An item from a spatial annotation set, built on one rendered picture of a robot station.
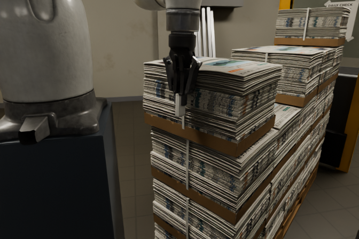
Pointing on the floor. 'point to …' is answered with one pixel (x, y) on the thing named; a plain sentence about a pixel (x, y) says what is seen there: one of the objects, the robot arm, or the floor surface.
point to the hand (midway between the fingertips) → (180, 104)
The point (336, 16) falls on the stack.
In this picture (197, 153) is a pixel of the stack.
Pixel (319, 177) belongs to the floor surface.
